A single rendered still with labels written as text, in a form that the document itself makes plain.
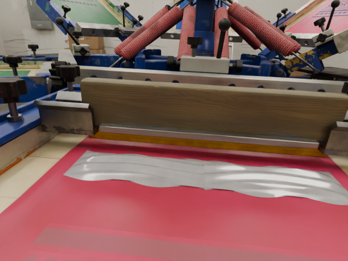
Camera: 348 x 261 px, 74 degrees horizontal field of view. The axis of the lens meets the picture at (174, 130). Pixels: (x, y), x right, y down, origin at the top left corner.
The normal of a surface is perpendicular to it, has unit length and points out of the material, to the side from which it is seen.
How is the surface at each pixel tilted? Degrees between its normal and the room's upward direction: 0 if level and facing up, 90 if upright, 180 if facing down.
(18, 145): 90
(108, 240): 0
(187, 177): 33
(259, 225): 0
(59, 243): 0
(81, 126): 90
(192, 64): 90
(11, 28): 90
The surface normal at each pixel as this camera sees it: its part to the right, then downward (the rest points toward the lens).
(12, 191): 0.04, -0.92
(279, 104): -0.10, 0.37
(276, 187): -0.01, -0.51
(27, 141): 0.99, 0.07
